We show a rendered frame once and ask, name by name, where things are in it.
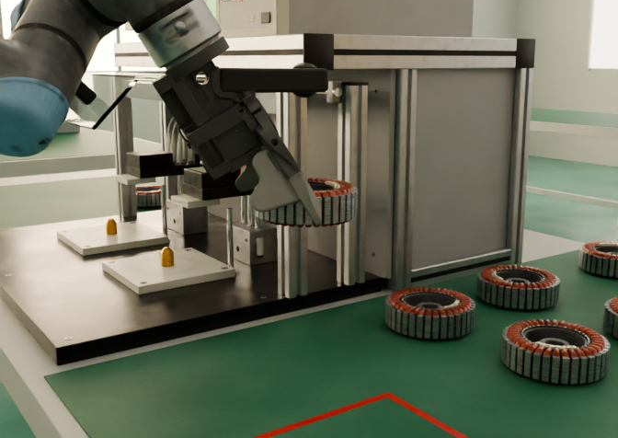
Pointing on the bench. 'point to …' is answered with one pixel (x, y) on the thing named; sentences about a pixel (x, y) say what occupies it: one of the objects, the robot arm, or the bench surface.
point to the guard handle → (85, 94)
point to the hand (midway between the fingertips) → (308, 206)
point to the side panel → (458, 172)
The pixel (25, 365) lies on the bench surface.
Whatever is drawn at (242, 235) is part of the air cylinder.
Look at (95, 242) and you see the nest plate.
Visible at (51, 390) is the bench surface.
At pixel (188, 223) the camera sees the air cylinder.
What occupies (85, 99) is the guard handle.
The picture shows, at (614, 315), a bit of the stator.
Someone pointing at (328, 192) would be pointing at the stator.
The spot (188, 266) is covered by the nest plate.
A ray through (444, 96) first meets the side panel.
